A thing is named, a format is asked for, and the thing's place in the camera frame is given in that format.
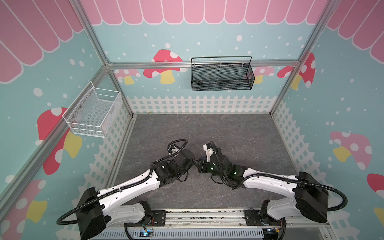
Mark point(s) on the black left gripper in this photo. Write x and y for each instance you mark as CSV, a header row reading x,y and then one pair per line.
x,y
192,164

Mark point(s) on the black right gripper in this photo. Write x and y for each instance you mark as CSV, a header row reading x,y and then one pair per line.
x,y
208,163

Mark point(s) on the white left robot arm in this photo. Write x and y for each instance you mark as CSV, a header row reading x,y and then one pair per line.
x,y
97,210

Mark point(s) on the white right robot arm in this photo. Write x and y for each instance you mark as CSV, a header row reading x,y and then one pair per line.
x,y
302,195

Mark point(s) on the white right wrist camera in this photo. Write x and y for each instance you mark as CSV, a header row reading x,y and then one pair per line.
x,y
209,149

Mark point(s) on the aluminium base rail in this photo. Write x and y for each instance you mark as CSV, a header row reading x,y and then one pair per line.
x,y
224,224

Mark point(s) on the black wire basket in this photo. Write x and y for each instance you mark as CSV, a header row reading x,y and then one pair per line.
x,y
231,73

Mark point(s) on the white wire basket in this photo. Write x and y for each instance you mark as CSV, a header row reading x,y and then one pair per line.
x,y
93,112

